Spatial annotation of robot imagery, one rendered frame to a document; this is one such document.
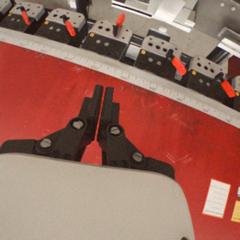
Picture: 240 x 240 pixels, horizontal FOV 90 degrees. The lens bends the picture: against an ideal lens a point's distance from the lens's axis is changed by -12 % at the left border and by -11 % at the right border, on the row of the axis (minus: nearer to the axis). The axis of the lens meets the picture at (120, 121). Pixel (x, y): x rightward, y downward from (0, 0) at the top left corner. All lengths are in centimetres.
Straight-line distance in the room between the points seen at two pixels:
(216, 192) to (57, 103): 57
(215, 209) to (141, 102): 42
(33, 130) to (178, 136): 44
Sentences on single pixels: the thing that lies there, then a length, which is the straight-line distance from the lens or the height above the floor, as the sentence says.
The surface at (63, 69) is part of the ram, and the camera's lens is 50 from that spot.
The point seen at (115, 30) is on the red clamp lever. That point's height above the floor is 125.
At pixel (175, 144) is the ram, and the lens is 44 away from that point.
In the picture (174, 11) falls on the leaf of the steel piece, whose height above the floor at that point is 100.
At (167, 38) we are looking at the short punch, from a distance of 67.
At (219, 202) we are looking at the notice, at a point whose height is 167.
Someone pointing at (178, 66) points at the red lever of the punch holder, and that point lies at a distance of 50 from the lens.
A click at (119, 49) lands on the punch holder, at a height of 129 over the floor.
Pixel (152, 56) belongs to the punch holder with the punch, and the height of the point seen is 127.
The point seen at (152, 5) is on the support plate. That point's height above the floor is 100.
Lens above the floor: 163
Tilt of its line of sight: 14 degrees down
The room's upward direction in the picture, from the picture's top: 159 degrees counter-clockwise
